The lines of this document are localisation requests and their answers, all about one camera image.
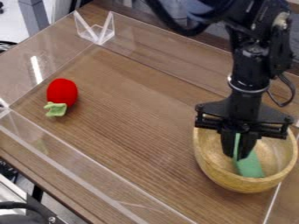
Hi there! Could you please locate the green stick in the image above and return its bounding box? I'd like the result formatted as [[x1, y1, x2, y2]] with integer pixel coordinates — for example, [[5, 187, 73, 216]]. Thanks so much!
[[232, 133, 266, 179]]

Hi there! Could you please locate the black clamp with cable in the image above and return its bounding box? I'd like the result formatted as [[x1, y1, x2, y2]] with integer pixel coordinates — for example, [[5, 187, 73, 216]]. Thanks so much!
[[0, 199, 69, 224]]

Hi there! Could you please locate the red plush strawberry toy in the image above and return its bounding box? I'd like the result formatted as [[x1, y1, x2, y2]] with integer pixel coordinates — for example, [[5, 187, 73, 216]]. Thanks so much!
[[43, 78, 79, 117]]

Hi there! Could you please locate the light wooden bowl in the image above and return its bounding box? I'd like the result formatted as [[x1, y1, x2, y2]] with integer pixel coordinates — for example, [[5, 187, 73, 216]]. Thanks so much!
[[192, 128, 299, 193]]

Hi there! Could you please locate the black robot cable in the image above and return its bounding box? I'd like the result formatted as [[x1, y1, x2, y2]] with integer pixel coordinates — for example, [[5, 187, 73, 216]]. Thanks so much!
[[266, 73, 296, 109]]

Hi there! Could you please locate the clear acrylic tray enclosure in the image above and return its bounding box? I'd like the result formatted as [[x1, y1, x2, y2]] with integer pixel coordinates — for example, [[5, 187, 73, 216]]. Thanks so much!
[[0, 16, 299, 224]]

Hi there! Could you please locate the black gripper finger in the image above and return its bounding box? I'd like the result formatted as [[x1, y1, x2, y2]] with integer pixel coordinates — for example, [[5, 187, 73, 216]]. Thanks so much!
[[238, 132, 259, 160], [220, 129, 236, 158]]

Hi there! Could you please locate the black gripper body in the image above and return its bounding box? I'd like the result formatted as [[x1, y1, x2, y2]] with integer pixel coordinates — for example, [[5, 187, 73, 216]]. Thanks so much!
[[195, 89, 294, 139]]

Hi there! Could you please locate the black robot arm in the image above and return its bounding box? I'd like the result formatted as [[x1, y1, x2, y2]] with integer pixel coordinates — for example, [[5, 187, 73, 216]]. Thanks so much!
[[146, 0, 294, 159]]

